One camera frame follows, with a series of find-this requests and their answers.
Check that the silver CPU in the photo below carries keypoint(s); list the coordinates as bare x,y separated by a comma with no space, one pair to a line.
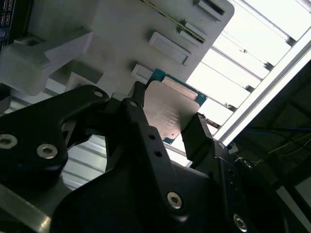
167,109

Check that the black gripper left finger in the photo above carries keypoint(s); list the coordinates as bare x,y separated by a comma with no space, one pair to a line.
36,126

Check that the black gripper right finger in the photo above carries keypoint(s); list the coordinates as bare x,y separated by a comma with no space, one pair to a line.
218,165

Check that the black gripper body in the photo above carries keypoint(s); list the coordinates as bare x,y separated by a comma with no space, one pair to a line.
121,201

